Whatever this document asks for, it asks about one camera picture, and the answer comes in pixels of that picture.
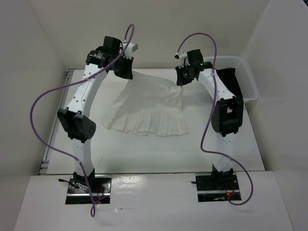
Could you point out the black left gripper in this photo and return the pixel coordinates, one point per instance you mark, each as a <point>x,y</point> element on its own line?
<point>127,74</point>

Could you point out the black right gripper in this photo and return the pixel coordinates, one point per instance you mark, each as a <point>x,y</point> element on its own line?
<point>181,80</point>

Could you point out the white pleated skirt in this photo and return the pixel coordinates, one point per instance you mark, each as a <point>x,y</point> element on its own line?
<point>147,106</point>

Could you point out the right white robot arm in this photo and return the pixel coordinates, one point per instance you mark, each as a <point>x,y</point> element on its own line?
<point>226,115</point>

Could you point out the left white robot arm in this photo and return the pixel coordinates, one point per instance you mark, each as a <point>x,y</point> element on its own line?
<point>75,119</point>

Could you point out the black folded skirt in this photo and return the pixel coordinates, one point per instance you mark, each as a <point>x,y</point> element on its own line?
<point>227,76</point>

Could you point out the white plastic basket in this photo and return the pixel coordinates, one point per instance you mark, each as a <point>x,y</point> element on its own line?
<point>243,73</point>

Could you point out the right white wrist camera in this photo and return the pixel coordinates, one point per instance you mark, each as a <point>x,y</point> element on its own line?
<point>181,57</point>

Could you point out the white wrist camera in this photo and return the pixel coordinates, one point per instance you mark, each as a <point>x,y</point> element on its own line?
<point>181,57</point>
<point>130,49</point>

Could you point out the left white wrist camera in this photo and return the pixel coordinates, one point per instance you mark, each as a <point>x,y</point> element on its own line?
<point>130,49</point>

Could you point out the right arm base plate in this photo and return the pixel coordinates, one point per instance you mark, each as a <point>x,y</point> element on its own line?
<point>209,190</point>

